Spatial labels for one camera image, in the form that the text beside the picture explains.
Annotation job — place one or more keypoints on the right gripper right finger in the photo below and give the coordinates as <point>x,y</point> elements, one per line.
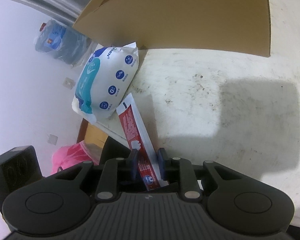
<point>182,176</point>

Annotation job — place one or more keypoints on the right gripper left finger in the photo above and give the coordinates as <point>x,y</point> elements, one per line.
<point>113,170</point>

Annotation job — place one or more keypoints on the red toothpaste tube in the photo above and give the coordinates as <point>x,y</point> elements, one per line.
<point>146,161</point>

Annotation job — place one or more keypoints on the blue white wet wipes pack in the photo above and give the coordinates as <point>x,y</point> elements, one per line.
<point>104,80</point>

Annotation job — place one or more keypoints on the blue water jug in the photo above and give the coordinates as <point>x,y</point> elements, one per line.
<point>61,42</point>

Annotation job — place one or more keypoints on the brown cardboard box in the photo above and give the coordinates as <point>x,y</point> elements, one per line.
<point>231,25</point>

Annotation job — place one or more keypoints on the white wall socket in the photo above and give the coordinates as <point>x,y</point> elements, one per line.
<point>69,83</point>

